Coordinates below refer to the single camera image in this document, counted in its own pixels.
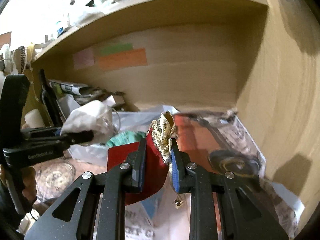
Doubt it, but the red pouch with gold ribbon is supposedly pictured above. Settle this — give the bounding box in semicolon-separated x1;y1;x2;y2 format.
125;111;176;205

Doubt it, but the green knitted cloth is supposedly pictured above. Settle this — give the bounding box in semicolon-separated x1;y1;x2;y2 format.
106;131;146;148

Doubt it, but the white cloth bundle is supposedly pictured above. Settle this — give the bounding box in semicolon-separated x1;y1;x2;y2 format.
60;100;118;144

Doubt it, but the person's left hand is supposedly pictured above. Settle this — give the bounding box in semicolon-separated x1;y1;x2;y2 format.
0;164;38;205

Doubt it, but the dark glass bottle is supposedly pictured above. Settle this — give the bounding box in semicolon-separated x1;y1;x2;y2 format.
39;69;63;127

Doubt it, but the clear plastic storage box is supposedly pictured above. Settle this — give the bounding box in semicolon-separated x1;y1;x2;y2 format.
68;105;179;167

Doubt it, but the red book cover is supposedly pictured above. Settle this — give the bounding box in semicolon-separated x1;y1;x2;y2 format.
174;114;227;174

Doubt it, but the rolled newspaper stack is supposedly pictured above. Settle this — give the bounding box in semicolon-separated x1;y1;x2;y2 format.
48;80;108;99

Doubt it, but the small white cardboard box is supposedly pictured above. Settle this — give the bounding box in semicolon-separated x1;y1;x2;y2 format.
104;95;125;108

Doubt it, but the pink paper label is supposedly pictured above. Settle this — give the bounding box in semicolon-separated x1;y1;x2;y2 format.
73;48;95;70

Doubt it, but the orange paper label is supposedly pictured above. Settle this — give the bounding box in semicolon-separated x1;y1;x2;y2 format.
96;48;148;70

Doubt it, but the green paper label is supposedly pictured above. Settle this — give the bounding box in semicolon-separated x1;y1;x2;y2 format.
99;43;133;56

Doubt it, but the wooden shelf board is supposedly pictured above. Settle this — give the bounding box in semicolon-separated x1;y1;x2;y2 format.
32;0;268;63

